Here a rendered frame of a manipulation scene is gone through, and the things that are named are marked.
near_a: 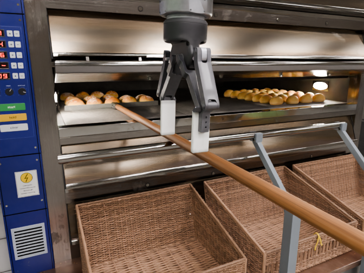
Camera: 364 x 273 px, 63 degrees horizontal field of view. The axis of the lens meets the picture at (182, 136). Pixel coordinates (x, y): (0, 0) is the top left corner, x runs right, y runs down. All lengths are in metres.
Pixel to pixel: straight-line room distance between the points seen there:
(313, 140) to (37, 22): 1.58
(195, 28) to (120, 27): 0.84
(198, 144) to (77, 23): 0.92
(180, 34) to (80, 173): 0.95
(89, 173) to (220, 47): 0.83
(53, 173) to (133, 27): 0.69
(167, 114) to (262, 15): 1.13
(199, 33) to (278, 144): 1.34
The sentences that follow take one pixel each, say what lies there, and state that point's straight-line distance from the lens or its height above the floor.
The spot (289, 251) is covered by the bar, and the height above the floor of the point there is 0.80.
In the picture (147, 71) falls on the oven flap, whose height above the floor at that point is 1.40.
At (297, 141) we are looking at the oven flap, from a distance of 1.89.
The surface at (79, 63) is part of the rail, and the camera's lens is 1.13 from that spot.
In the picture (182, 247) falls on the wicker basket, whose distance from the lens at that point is 1.50.
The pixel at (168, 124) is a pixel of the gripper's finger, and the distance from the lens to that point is 0.60.
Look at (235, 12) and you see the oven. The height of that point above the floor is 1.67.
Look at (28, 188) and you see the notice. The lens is 1.33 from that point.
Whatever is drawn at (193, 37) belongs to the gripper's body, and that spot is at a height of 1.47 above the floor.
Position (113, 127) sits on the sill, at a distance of 1.32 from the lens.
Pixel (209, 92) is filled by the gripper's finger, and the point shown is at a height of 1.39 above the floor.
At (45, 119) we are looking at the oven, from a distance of 1.28.
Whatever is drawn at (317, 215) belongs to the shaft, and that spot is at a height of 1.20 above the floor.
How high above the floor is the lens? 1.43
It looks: 14 degrees down
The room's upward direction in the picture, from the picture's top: straight up
